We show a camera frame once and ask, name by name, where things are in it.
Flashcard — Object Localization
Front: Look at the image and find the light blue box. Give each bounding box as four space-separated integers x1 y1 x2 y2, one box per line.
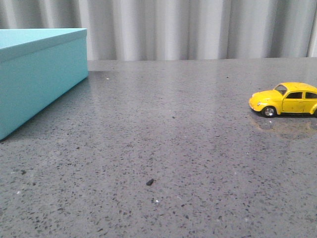
0 28 88 139

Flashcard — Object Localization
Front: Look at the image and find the grey pleated curtain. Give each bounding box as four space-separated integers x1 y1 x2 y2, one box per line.
0 0 317 60

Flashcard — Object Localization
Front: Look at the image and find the small black debris piece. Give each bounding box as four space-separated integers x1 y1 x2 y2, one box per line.
146 178 155 186

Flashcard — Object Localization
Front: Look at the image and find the yellow toy beetle car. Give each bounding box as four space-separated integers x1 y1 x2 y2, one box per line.
249 82 317 118

